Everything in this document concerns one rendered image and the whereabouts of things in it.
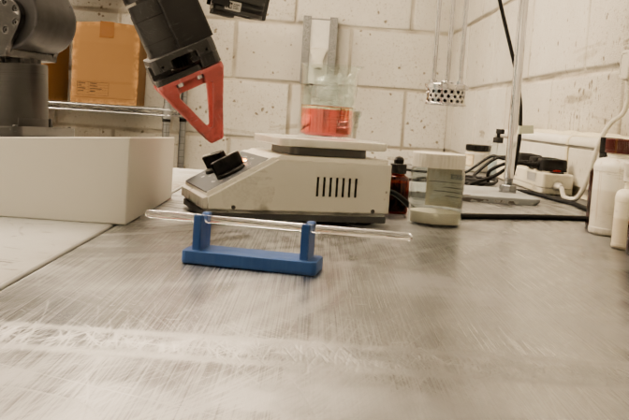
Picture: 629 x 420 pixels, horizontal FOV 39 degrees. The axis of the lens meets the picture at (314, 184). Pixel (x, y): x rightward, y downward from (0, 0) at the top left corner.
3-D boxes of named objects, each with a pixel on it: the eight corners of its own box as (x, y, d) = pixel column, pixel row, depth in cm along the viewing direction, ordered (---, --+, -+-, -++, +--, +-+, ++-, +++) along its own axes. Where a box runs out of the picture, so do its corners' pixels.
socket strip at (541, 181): (541, 195, 152) (543, 169, 152) (494, 177, 191) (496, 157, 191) (573, 196, 152) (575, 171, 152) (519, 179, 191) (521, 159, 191)
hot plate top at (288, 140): (281, 146, 89) (282, 137, 89) (251, 139, 100) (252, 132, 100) (389, 152, 93) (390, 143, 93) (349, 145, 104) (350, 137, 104)
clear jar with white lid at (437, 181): (446, 229, 94) (452, 155, 94) (397, 222, 98) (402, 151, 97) (469, 225, 99) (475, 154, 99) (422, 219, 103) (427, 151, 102)
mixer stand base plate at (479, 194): (339, 192, 130) (340, 185, 130) (336, 181, 150) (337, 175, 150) (541, 206, 130) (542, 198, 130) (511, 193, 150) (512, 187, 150)
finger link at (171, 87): (239, 123, 94) (204, 40, 92) (251, 129, 87) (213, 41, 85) (181, 148, 93) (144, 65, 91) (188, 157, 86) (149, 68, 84)
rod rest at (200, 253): (180, 263, 64) (182, 214, 63) (194, 256, 67) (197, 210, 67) (314, 277, 62) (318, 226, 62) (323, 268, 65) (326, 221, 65)
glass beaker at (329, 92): (299, 141, 93) (304, 60, 92) (293, 138, 99) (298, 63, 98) (364, 145, 94) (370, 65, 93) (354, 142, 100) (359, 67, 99)
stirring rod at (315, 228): (144, 208, 66) (413, 231, 62) (147, 210, 66) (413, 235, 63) (142, 214, 65) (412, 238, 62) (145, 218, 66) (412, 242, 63)
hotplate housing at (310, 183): (202, 222, 87) (207, 141, 86) (180, 206, 99) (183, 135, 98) (408, 227, 94) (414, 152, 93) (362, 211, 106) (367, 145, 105)
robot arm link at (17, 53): (73, 8, 94) (29, 11, 96) (20, -4, 85) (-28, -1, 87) (74, 68, 94) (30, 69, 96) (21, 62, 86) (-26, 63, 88)
